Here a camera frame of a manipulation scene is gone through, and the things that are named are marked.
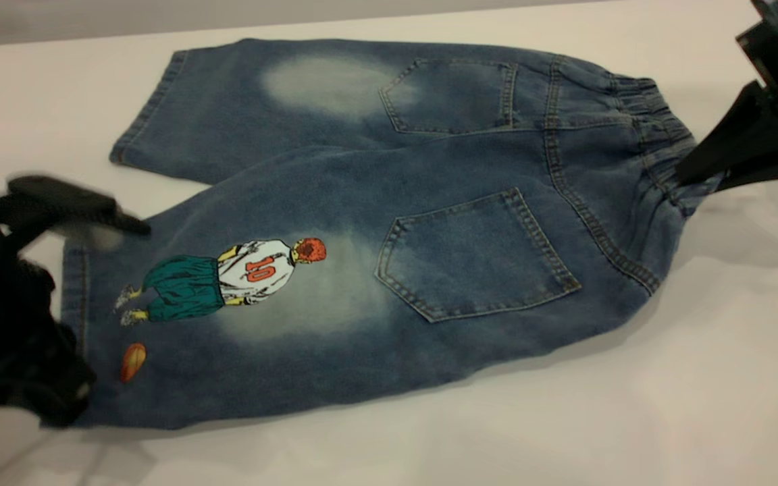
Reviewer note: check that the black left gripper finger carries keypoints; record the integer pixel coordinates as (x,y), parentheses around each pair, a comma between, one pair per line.
(71,202)

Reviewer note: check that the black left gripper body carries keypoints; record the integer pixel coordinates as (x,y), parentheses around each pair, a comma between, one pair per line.
(4,324)

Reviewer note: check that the white tablecloth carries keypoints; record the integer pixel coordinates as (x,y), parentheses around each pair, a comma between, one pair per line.
(564,425)

